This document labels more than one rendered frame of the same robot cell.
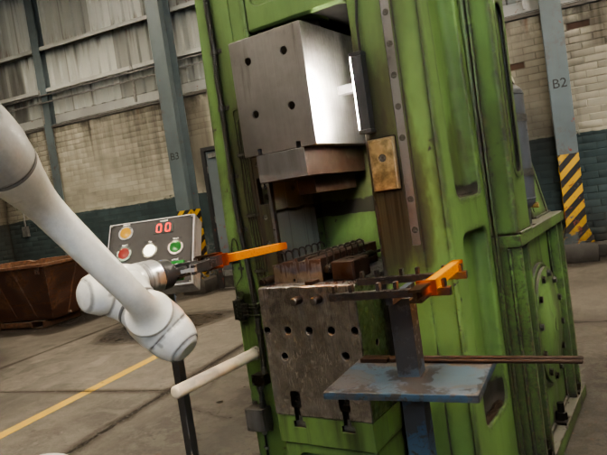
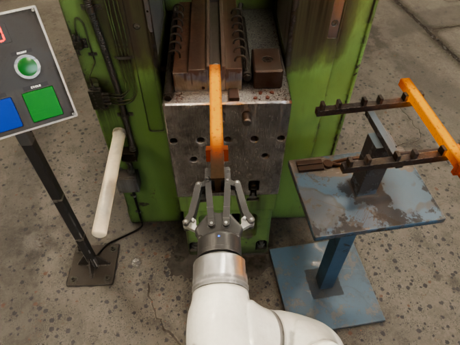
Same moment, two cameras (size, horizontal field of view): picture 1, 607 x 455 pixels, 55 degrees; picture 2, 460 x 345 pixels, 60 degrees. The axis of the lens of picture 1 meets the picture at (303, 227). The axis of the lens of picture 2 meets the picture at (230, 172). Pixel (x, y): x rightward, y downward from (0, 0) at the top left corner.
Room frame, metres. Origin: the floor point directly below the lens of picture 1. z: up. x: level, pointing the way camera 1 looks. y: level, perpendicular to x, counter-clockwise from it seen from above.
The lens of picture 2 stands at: (1.17, 0.55, 1.67)
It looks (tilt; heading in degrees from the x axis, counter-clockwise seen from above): 50 degrees down; 325
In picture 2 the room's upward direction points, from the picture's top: straight up
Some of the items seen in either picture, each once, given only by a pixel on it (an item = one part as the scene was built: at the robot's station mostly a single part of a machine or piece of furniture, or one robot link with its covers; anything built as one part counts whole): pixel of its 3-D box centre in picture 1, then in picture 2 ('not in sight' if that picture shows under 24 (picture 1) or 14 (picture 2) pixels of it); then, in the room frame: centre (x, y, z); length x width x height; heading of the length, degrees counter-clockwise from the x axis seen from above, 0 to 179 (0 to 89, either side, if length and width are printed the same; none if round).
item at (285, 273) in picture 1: (327, 260); (207, 39); (2.16, -0.07, 0.96); 0.42 x 0.20 x 0.09; 147
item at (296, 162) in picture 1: (313, 163); not in sight; (2.16, -0.07, 1.32); 0.42 x 0.20 x 0.10; 147
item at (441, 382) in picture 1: (412, 376); (361, 189); (1.55, -0.23, 0.68); 0.40 x 0.30 x 0.02; 64
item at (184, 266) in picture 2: not in sight; (215, 254); (1.95, 0.07, 0.01); 0.58 x 0.39 x 0.01; 57
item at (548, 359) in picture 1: (463, 358); (386, 158); (1.59, -0.38, 0.70); 0.60 x 0.04 x 0.01; 62
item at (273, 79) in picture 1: (313, 93); not in sight; (2.14, -0.11, 1.56); 0.42 x 0.39 x 0.40; 147
